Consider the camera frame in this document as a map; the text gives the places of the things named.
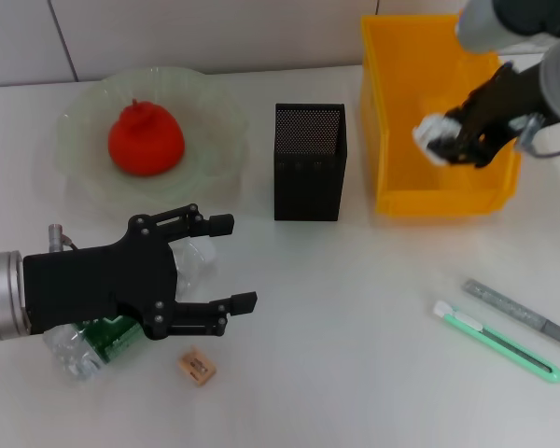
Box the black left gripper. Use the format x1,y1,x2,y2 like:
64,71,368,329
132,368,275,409
22,203,259,341

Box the grey marker pen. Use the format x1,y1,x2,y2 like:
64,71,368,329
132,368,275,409
461,278,560,349

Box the red-orange toy orange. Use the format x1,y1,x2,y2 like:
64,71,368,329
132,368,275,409
107,98,187,177

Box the small tan eraser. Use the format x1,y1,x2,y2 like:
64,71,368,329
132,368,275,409
175,344,217,388

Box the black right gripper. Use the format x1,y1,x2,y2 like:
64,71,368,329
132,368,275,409
427,63,550,169

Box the black mesh pen holder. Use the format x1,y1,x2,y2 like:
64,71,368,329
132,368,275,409
273,102,349,222

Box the clear water bottle green label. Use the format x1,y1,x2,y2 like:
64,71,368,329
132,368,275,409
43,237,218,383

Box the yellow plastic bin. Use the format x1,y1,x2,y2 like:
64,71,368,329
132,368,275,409
359,12,524,218

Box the mint green utility knife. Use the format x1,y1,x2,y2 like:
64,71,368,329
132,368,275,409
432,300,560,385

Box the pale green glass fruit plate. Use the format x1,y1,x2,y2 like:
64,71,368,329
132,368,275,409
55,65,251,209

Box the white paper ball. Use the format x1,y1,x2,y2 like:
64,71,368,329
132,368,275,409
413,111,463,164

